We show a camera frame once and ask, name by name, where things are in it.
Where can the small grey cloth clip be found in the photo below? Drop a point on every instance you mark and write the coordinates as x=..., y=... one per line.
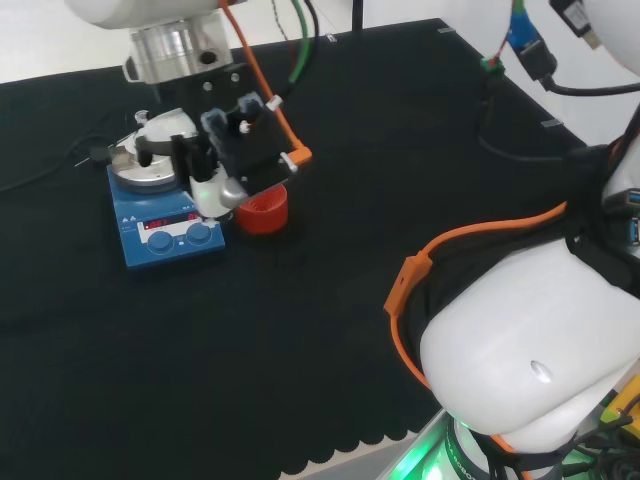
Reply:
x=551, y=123
x=446, y=31
x=330, y=37

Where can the heater with blue base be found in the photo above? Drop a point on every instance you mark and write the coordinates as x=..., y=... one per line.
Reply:
x=135, y=250

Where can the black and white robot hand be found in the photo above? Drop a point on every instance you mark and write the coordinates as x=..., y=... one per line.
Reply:
x=170, y=130

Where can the black bench cloth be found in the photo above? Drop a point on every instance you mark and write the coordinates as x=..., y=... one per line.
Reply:
x=200, y=350

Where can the round-bottom glass flask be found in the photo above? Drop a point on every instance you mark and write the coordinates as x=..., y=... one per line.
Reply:
x=141, y=117

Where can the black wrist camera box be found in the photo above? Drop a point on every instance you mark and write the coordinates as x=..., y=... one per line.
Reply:
x=260, y=150

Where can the red ribbed plastic cup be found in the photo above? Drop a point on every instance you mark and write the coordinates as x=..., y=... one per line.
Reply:
x=260, y=220

